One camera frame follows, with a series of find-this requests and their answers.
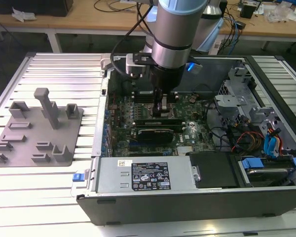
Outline black plastic cover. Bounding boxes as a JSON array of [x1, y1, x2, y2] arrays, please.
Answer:
[[188, 151, 240, 190]]

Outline metal drive cage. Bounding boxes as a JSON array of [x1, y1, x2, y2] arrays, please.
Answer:
[[214, 66, 282, 139]]

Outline coloured wire bundle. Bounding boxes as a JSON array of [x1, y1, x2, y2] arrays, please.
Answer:
[[226, 123, 265, 154]]

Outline black graphics card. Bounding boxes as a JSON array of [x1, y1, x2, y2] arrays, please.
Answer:
[[137, 128, 175, 144]]

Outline blue cable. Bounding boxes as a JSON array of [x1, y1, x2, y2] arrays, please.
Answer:
[[229, 14, 240, 56]]

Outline green motherboard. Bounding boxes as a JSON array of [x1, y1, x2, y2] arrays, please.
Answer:
[[106, 92, 217, 158]]

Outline black RAM slot row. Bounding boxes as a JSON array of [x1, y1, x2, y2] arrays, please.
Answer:
[[132, 90, 180, 104], [132, 118, 187, 132]]

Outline black camera cable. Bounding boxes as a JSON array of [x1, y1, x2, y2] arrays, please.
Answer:
[[110, 0, 159, 80]]

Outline hard disk in blue carrier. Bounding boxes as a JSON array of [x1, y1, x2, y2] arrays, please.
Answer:
[[239, 155, 296, 188]]

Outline crumpled white paper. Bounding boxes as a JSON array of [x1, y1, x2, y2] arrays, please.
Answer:
[[11, 6, 37, 23]]

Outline clear plastic bags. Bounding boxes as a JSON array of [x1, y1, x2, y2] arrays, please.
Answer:
[[263, 4, 291, 24]]

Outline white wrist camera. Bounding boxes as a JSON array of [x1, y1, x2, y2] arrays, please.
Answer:
[[125, 52, 154, 78]]

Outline grey case handle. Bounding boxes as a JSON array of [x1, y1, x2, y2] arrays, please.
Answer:
[[100, 53, 114, 72]]

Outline white power strip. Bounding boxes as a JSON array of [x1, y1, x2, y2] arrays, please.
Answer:
[[210, 39, 223, 55]]

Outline blue flat wires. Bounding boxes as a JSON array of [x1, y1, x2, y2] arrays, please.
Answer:
[[263, 127, 284, 159]]

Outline black looped wire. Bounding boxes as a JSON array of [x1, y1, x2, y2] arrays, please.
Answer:
[[205, 100, 232, 152]]

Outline black desk cable loops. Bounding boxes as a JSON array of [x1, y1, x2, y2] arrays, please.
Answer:
[[93, 0, 136, 13]]

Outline grey part rack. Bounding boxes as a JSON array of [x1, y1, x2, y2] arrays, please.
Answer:
[[0, 87, 85, 168]]

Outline large black box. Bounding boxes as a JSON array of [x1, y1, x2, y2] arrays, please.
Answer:
[[0, 0, 74, 17]]

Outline grey power supply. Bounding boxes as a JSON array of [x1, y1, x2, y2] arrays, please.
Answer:
[[95, 157, 197, 195]]

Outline metal socket cover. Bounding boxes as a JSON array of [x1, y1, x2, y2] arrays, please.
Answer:
[[147, 103, 176, 119]]

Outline small grey wrist camera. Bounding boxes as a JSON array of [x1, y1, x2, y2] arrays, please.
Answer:
[[186, 61, 203, 75]]

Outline open black PC case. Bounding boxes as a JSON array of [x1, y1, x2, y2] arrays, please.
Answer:
[[76, 54, 296, 227]]

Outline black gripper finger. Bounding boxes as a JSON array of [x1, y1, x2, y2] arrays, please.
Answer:
[[153, 87, 169, 119]]

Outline silver chipset heatsink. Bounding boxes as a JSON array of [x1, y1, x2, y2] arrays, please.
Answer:
[[177, 145, 196, 156]]

